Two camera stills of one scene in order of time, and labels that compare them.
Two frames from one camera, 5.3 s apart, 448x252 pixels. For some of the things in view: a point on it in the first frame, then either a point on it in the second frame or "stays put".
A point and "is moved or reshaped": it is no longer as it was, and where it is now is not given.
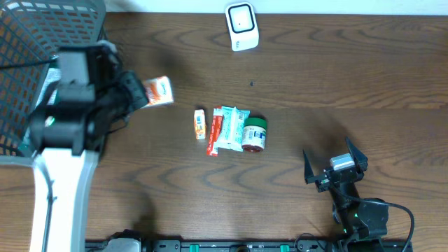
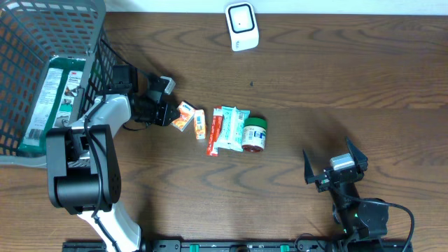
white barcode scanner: [243, 31] stays put
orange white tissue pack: [159, 91] is moved or reshaped
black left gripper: [133, 78] to [162, 109]
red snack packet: [212, 150] stays put
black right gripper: [323, 184] stays put
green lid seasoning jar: [254, 134] stays put
